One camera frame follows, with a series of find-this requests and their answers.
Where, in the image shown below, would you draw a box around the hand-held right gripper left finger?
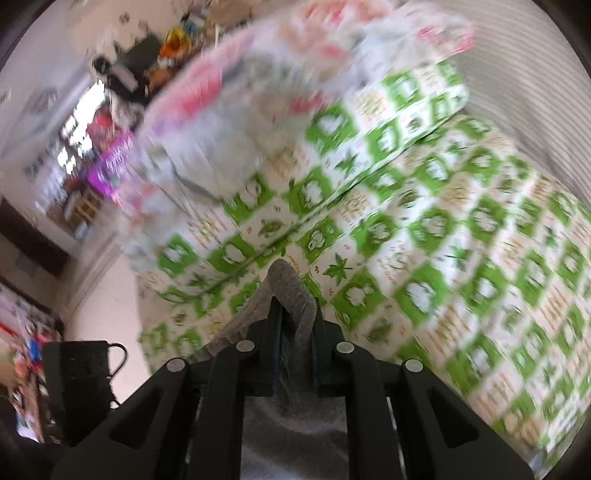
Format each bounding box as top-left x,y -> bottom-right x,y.
51,296 -> 283,480

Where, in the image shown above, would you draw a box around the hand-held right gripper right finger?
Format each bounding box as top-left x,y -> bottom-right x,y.
308,300 -> 534,480

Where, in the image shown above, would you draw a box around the grey pants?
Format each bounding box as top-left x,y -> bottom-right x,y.
185,258 -> 352,480

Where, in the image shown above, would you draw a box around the green printed blanket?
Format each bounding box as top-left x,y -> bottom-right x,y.
136,60 -> 591,468

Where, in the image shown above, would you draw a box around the black box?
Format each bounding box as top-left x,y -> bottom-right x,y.
41,340 -> 114,448

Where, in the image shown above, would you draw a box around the pink floral quilt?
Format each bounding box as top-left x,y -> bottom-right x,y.
119,0 -> 477,260

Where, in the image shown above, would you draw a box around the colourful printed cloth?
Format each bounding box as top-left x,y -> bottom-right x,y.
0,281 -> 64,445

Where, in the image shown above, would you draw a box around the cluttered shelf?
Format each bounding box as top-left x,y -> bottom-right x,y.
28,9 -> 259,241

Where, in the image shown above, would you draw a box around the purple box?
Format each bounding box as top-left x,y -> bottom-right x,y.
85,130 -> 136,200

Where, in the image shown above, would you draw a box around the dark wooden furniture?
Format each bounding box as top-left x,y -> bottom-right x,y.
0,198 -> 71,278

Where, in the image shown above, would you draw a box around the white striped pillow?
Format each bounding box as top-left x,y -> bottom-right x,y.
406,0 -> 591,197

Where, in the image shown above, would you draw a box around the black cable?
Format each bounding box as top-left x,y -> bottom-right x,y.
105,342 -> 129,409

